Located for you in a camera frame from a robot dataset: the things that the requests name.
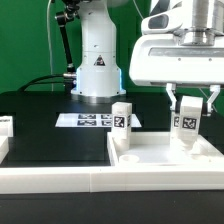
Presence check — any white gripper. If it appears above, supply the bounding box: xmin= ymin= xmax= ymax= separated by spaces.
xmin=129 ymin=0 xmax=224 ymax=116

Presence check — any white square tabletop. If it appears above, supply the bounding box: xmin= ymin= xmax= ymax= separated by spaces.
xmin=107 ymin=132 xmax=224 ymax=167

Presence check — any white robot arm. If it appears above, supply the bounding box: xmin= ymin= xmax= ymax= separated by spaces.
xmin=71 ymin=0 xmax=224 ymax=115

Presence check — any white marker sheet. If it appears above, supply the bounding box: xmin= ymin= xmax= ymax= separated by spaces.
xmin=55 ymin=113 xmax=141 ymax=128

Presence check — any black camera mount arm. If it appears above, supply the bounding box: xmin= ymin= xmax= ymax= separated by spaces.
xmin=55 ymin=0 xmax=81 ymax=78

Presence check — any black cable bundle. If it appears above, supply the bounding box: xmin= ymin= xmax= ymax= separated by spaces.
xmin=18 ymin=73 xmax=77 ymax=93

